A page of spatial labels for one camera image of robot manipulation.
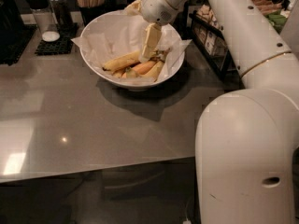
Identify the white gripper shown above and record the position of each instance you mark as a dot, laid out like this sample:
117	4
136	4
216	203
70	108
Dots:
154	7

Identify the yellow banana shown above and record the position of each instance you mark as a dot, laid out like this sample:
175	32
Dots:
122	61
155	71

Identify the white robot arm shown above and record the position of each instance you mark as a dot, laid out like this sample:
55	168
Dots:
245	139

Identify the white paper bowl liner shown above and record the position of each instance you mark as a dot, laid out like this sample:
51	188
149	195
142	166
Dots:
121	38

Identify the white ceramic bowl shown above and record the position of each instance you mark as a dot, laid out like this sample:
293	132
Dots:
106	31

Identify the orange ripe banana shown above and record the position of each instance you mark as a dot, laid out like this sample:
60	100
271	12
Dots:
141	68

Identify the small greenish banana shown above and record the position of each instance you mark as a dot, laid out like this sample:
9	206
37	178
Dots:
131	73

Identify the cup of wooden stirrers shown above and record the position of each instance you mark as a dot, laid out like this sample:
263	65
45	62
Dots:
90	9

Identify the black rubber mat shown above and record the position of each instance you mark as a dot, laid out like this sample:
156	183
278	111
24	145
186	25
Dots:
62	46

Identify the dark pepper shaker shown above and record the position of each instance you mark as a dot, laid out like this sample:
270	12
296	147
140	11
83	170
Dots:
62	14

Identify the glass sugar shaker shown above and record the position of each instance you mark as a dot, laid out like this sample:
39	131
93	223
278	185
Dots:
44	19

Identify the black drip tray mat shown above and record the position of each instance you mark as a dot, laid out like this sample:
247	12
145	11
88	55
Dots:
10	54

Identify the black wire condiment rack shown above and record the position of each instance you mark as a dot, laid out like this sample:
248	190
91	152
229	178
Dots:
207	36

